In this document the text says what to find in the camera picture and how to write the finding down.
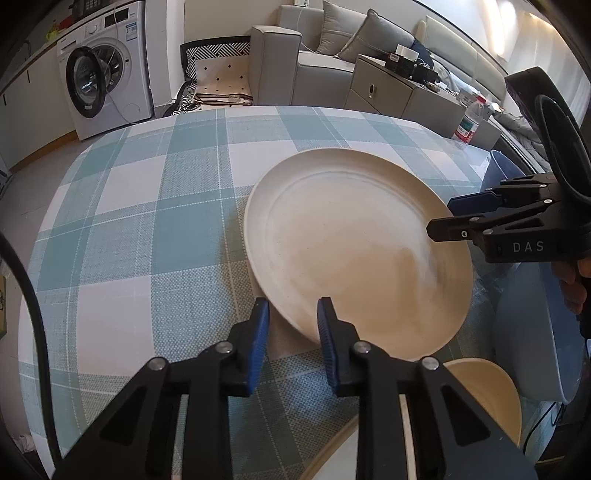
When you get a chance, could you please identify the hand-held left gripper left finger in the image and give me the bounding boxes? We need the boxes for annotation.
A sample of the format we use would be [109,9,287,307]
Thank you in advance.
[52,296,271,480]

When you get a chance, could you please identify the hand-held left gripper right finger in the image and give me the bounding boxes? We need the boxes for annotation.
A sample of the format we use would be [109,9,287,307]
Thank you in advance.
[315,296,540,480]

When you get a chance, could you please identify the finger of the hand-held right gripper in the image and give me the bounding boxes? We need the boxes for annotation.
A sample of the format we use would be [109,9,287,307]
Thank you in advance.
[448,174,561,217]
[427,199,561,243]

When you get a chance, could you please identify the blue bowl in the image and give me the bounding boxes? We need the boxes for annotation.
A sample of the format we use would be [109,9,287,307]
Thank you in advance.
[492,261,587,403]
[480,149,527,195]

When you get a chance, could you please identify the cream plate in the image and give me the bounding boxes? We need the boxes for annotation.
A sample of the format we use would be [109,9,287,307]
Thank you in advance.
[299,357,523,480]
[243,148,474,362]

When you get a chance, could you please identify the person's right hand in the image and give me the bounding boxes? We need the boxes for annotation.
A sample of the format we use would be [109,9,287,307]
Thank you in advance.
[556,256,591,317]

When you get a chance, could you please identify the plastic water bottle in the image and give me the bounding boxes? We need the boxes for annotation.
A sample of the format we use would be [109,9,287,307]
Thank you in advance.
[451,95,488,144]

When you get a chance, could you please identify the grey duvet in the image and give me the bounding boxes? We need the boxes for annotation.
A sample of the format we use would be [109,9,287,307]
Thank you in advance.
[489,108,552,171]

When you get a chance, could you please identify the black box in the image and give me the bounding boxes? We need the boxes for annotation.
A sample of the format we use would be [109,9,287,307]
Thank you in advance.
[384,52,439,81]

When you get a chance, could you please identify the navy clothing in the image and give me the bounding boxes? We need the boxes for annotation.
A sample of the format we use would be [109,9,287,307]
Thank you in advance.
[410,39,437,70]

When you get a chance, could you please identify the beige upholstered bed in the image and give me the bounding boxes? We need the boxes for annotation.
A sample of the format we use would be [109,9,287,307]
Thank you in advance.
[418,14,552,174]

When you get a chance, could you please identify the teal checked tablecloth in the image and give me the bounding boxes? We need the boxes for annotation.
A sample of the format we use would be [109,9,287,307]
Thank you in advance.
[17,105,583,480]

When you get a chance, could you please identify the grey cushion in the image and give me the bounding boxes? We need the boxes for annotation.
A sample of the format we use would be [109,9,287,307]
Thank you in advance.
[316,0,365,58]
[337,8,416,65]

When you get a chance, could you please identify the grey sofa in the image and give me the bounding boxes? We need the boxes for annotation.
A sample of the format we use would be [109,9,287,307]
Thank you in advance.
[250,4,370,108]

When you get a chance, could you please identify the brown cardboard box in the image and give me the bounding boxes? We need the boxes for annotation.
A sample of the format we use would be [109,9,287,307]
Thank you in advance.
[0,273,9,337]

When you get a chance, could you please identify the black white patterned mat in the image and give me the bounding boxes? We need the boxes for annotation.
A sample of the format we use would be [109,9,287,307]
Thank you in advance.
[159,41,254,116]

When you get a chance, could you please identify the white washing machine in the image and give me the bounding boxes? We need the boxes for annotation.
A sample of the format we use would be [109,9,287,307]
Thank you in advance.
[56,0,155,141]

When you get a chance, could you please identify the white lower kitchen cabinets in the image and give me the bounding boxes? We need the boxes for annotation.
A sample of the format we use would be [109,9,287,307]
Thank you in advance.
[0,28,79,174]

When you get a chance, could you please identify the black pressure cooker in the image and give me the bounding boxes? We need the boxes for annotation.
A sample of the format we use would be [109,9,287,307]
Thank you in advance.
[75,0,116,16]

